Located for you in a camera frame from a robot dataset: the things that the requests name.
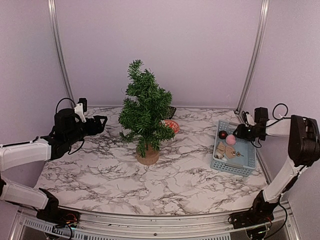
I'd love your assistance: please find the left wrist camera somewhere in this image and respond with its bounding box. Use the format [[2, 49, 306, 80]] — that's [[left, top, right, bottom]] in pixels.
[[74, 97, 88, 123]]

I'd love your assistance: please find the pink pompom ornament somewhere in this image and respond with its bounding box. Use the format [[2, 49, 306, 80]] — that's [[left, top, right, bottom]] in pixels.
[[225, 134, 237, 146]]

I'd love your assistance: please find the right aluminium frame post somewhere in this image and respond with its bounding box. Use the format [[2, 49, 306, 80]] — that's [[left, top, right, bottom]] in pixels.
[[235, 0, 270, 113]]

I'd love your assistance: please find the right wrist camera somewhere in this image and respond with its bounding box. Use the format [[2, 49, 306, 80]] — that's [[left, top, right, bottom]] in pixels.
[[242, 111, 256, 126]]

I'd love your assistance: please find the small green christmas tree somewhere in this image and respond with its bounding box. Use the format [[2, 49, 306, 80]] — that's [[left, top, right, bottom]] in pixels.
[[118, 59, 175, 166]]

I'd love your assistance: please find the white grey small ornament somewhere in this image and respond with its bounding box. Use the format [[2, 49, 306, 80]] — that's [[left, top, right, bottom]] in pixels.
[[214, 153, 224, 160]]

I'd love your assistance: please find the copper bauble ornament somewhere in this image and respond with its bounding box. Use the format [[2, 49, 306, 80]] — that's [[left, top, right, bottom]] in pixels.
[[218, 130, 228, 140]]

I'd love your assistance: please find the orange white patterned bowl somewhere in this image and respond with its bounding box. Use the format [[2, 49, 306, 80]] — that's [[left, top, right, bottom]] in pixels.
[[161, 119, 180, 134]]

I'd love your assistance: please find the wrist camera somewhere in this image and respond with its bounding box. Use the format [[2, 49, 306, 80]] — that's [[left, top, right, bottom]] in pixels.
[[242, 111, 256, 126], [74, 97, 88, 123]]

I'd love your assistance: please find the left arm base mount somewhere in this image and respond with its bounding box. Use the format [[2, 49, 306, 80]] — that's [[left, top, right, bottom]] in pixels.
[[36, 188, 80, 226]]

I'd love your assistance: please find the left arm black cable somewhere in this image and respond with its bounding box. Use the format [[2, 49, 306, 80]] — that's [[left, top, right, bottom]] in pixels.
[[54, 97, 86, 156]]

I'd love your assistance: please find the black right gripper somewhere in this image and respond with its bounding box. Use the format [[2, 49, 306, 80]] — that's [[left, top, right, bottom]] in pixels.
[[234, 124, 265, 142]]

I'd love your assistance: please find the light blue perforated basket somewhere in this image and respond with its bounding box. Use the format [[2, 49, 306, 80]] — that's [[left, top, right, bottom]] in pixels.
[[210, 119, 257, 177]]

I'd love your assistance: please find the left aluminium frame post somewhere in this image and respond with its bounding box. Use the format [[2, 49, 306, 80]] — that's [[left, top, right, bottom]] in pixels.
[[47, 0, 75, 101]]

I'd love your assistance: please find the black floral square plate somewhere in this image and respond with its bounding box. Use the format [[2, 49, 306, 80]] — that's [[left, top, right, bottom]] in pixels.
[[167, 106, 177, 119]]

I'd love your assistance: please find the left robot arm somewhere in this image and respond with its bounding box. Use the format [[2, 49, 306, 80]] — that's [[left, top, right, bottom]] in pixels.
[[0, 108, 108, 223]]

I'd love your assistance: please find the beige fabric ornament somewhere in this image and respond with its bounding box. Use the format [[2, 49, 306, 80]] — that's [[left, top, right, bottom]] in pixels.
[[214, 142, 236, 159]]

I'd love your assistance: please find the aluminium frame post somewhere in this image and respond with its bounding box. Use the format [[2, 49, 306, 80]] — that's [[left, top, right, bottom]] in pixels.
[[47, 0, 75, 101], [235, 0, 270, 113]]

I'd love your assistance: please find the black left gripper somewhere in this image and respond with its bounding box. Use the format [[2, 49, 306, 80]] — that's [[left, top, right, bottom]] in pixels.
[[65, 115, 107, 146]]

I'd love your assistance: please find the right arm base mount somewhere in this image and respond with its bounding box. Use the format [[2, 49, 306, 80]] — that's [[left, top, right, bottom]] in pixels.
[[227, 190, 278, 229]]

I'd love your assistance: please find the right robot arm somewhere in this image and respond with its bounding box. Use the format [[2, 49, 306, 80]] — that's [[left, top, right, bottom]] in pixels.
[[233, 107, 320, 224]]

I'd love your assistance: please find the front aluminium rail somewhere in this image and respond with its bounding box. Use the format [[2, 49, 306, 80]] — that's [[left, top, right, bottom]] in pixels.
[[9, 199, 301, 240]]

